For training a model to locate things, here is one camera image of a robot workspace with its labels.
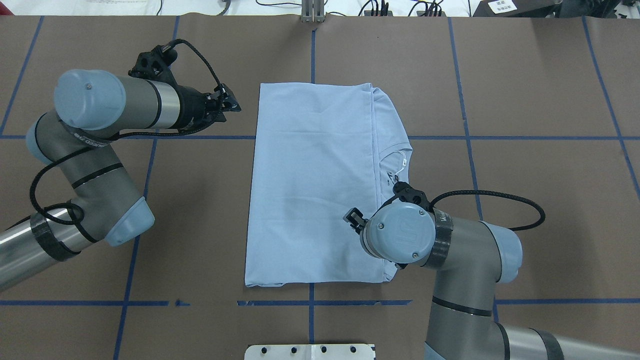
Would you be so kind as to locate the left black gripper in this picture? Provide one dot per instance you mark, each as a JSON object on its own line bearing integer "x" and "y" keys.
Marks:
{"x": 190, "y": 103}

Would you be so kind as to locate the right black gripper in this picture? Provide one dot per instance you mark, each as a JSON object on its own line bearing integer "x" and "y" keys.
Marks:
{"x": 353, "y": 218}

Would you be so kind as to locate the light blue t-shirt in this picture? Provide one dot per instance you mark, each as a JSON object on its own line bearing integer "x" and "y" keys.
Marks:
{"x": 320, "y": 150}

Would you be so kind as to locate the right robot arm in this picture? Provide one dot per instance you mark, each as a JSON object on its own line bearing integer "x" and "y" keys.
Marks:
{"x": 470, "y": 258}

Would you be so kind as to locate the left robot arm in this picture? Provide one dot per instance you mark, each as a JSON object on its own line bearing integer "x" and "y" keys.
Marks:
{"x": 84, "y": 195}

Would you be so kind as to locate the black box with label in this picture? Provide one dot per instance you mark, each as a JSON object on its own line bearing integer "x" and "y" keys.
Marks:
{"x": 516, "y": 8}

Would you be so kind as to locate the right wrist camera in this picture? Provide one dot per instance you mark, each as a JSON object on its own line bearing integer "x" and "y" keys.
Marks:
{"x": 404, "y": 192}

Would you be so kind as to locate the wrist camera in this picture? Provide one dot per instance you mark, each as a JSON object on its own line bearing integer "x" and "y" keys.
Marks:
{"x": 404, "y": 192}
{"x": 154, "y": 65}

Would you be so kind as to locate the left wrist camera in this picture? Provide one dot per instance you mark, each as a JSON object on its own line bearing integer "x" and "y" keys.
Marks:
{"x": 154, "y": 65}

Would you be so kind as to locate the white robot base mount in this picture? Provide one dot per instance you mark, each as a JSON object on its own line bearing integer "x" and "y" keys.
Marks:
{"x": 335, "y": 351}

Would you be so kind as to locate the aluminium frame post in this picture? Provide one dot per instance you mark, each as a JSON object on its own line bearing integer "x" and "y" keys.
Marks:
{"x": 313, "y": 11}

